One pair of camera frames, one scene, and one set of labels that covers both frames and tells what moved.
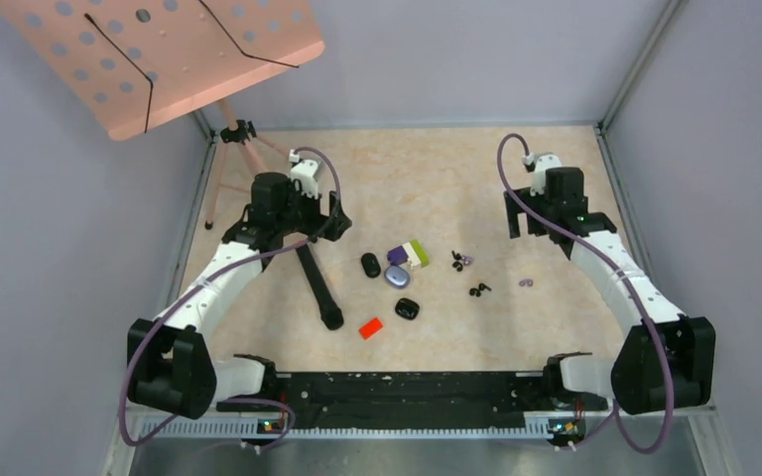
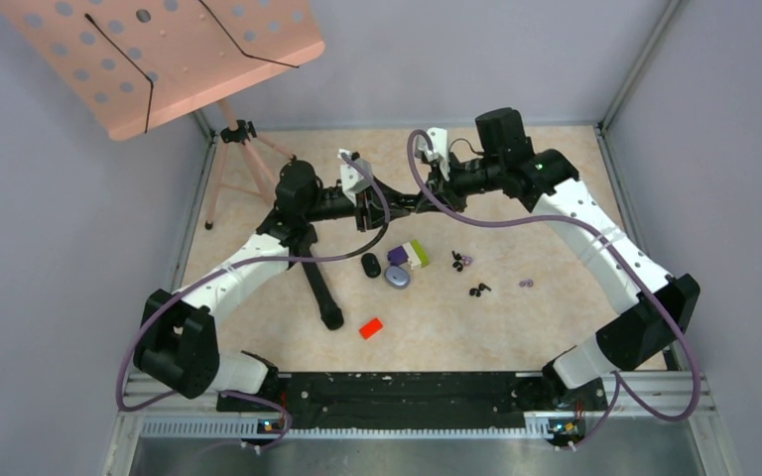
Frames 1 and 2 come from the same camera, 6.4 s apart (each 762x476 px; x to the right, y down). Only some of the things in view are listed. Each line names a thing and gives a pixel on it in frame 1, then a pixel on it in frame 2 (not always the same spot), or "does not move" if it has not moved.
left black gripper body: x=304 y=215 → x=361 y=209
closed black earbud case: x=370 y=265 does not move
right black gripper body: x=538 y=203 → x=449 y=190
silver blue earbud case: x=397 y=277 does not move
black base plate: x=417 y=401 does not move
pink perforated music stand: x=134 y=64 does not move
